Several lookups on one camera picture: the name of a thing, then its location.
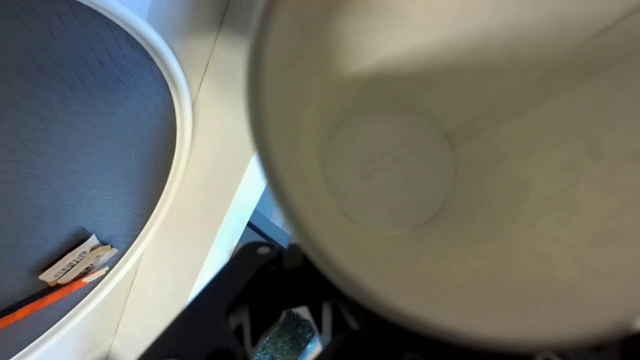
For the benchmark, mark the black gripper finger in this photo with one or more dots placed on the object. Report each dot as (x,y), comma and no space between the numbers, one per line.
(286,293)

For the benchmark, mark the patterned paper coffee cup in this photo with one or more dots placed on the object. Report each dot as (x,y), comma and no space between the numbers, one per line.
(413,166)

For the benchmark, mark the white sugar packets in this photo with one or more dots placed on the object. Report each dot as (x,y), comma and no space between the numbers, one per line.
(72,261)

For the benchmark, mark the orange stir stick wrapper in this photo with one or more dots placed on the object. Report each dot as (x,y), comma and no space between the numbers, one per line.
(41,302)

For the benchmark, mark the round dark tray white rim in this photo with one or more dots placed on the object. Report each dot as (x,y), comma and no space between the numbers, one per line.
(81,132)

